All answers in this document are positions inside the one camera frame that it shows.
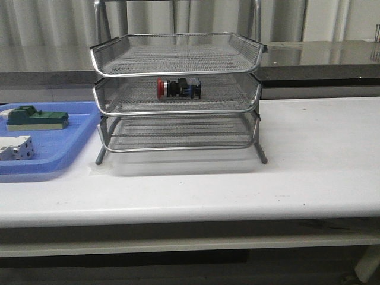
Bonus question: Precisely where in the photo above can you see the red emergency stop button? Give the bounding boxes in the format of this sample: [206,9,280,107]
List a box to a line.
[157,78,201,99]

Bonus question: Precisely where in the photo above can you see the silver mesh tray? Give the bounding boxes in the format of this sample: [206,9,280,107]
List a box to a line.
[98,113,259,153]
[90,33,264,78]
[93,73,261,116]

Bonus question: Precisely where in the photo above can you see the blue plastic tray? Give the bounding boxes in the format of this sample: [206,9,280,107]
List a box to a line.
[1,101,100,182]

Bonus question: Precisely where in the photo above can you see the dark grey counter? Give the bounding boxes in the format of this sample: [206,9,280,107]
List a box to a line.
[1,41,379,103]

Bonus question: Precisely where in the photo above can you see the white circuit breaker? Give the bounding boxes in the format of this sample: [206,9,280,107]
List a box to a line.
[0,135,34,161]

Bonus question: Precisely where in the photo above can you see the white table leg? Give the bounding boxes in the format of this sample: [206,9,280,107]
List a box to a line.
[354,245,380,283]

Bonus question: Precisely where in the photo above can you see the silver metal rack frame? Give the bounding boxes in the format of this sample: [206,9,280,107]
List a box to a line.
[93,0,269,166]

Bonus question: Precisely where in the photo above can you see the green electrical switch module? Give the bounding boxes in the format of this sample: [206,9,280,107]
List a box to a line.
[7,105,69,131]

